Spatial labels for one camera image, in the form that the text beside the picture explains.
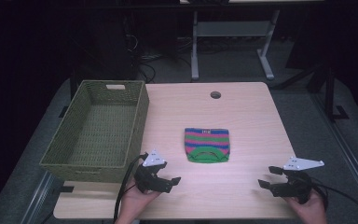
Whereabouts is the tangle of black floor cables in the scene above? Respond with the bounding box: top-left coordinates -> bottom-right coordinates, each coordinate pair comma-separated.
123,32 -> 194,84

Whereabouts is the person's left hand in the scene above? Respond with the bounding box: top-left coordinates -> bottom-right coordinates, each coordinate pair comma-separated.
114,181 -> 163,224

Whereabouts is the grey metal floor rail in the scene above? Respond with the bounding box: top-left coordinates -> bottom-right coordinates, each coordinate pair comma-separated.
20,170 -> 59,224
310,91 -> 358,217

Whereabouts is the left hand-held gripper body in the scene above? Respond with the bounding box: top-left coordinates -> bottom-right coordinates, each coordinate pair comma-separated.
133,148 -> 173,194

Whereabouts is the person's right hand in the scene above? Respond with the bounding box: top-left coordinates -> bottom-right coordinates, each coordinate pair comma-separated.
282,189 -> 328,224

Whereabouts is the green woven basket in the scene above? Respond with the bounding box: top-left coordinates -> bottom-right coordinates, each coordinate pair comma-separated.
39,79 -> 150,184

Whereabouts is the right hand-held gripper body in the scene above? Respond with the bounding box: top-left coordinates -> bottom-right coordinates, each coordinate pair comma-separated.
276,156 -> 326,205

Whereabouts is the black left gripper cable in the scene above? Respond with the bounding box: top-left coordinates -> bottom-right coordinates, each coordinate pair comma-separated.
113,152 -> 149,224

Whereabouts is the black metal stand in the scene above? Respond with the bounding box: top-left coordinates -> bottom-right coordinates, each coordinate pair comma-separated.
306,60 -> 351,123

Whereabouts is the grey metal desk frame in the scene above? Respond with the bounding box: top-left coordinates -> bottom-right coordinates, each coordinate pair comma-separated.
189,8 -> 281,82

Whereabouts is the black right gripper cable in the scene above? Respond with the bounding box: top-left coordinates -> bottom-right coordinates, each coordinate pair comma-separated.
309,176 -> 358,224

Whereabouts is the striped knitted hat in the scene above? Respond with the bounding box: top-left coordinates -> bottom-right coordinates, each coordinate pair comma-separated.
184,127 -> 230,164

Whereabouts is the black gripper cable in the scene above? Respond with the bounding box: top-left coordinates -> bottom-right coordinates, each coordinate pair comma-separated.
113,152 -> 149,224
309,176 -> 358,224

